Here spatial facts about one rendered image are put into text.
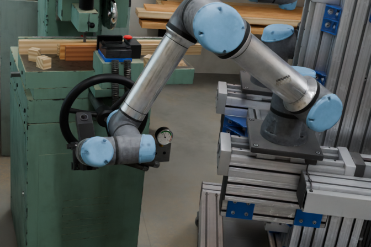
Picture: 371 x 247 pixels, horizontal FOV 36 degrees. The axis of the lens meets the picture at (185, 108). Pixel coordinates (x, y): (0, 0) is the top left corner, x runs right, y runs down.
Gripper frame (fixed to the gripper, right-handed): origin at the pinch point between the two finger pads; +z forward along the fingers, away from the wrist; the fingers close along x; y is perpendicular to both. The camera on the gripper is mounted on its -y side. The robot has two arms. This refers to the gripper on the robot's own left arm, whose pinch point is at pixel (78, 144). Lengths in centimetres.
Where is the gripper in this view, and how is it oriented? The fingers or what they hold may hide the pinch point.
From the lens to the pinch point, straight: 178.5
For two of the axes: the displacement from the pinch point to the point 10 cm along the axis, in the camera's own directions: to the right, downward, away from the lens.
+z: -3.3, 0.7, 9.4
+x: 9.4, -0.4, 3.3
